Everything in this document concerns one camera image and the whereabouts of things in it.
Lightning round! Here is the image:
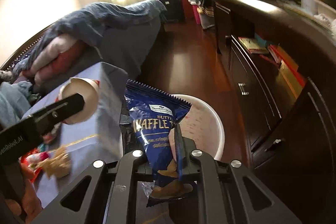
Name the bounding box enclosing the pink and red folded quilt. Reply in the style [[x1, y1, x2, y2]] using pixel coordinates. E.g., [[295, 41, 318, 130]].
[[20, 34, 88, 85]]

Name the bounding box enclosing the beige crumpled paper ball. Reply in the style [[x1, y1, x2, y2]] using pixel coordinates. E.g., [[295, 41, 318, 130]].
[[40, 147, 71, 178]]

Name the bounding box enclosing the blue checked tablecloth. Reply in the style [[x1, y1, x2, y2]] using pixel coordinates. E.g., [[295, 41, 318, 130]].
[[34, 62, 128, 223]]

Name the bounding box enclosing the blue waffle snack bag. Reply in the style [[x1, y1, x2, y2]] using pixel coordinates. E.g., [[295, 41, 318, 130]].
[[124, 80, 193, 207]]

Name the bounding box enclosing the dark wooden dresser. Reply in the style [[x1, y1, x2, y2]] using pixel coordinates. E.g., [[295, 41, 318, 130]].
[[213, 0, 335, 223]]

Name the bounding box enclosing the dark blue duvet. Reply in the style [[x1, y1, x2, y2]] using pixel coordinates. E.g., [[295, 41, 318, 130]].
[[12, 0, 167, 80]]

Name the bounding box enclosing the person's left hand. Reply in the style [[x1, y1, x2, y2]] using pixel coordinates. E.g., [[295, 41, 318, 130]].
[[1, 162, 43, 223]]

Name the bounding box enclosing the white paper cup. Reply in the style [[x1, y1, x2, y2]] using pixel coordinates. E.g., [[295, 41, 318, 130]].
[[56, 77, 100, 124]]

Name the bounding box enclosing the black suitcase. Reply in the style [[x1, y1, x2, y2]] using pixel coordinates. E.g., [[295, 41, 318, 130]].
[[159, 0, 185, 22]]

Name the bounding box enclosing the white round trash bin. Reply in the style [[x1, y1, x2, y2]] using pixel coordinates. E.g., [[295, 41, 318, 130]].
[[176, 94, 225, 161]]

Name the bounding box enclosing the light blue blanket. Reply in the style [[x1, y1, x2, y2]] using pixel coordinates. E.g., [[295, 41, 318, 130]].
[[0, 81, 33, 129]]

